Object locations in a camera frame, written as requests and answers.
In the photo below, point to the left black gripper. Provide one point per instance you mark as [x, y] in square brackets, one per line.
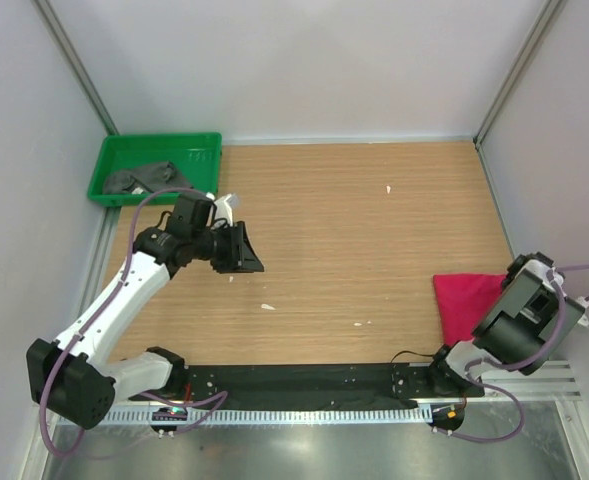
[240, 255]

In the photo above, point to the pink red t-shirt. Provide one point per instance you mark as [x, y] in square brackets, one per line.
[463, 299]

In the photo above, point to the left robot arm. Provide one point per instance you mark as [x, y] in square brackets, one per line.
[72, 375]

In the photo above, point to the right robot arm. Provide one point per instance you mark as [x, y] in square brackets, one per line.
[518, 332]

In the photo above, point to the grey t-shirt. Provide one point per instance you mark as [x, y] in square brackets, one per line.
[148, 178]

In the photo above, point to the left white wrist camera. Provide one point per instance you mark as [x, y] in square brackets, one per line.
[221, 211]

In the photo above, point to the white slotted cable duct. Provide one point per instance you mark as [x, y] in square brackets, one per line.
[155, 415]

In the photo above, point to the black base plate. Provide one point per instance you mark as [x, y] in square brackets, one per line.
[325, 387]

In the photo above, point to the aluminium frame rail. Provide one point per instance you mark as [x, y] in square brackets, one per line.
[529, 387]

